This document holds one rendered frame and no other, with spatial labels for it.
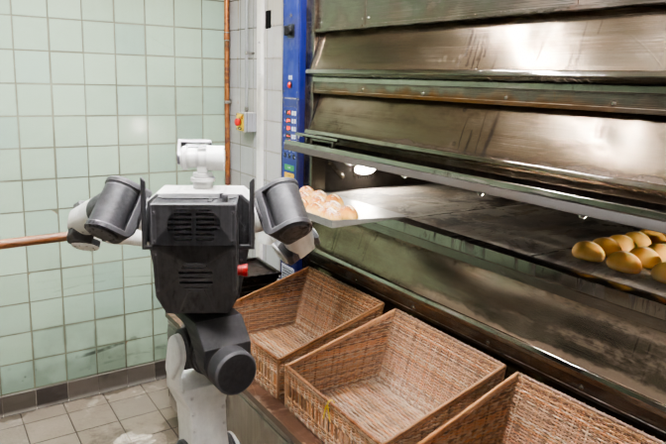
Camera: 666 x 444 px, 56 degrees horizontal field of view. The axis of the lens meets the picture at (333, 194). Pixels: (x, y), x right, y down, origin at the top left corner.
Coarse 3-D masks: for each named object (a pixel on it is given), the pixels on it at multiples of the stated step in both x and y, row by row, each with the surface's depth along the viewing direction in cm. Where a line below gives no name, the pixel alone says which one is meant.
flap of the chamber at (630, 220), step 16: (336, 160) 239; (352, 160) 230; (416, 176) 201; (432, 176) 195; (480, 192) 179; (496, 192) 174; (512, 192) 169; (560, 208) 156; (576, 208) 153; (592, 208) 149; (624, 224) 142; (640, 224) 139; (656, 224) 136
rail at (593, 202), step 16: (288, 144) 269; (304, 144) 258; (368, 160) 222; (384, 160) 215; (448, 176) 189; (464, 176) 184; (480, 176) 179; (528, 192) 165; (544, 192) 161; (560, 192) 157; (608, 208) 146; (624, 208) 143; (640, 208) 140
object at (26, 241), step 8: (64, 232) 196; (0, 240) 186; (8, 240) 187; (16, 240) 188; (24, 240) 189; (32, 240) 190; (40, 240) 191; (48, 240) 192; (56, 240) 194; (64, 240) 195; (0, 248) 185; (8, 248) 187
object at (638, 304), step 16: (384, 224) 242; (400, 224) 233; (416, 224) 229; (432, 240) 219; (448, 240) 212; (464, 240) 208; (480, 256) 201; (496, 256) 195; (512, 256) 190; (528, 256) 191; (528, 272) 185; (544, 272) 180; (560, 272) 176; (576, 272) 176; (576, 288) 172; (592, 288) 168; (608, 288) 164; (624, 288) 162; (624, 304) 160; (640, 304) 156; (656, 304) 153
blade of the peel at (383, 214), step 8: (344, 200) 268; (352, 200) 268; (360, 208) 253; (368, 208) 253; (376, 208) 253; (312, 216) 230; (320, 216) 226; (360, 216) 238; (368, 216) 239; (376, 216) 239; (384, 216) 239; (392, 216) 239; (400, 216) 240; (408, 216) 241; (328, 224) 222; (336, 224) 222; (344, 224) 224; (352, 224) 226
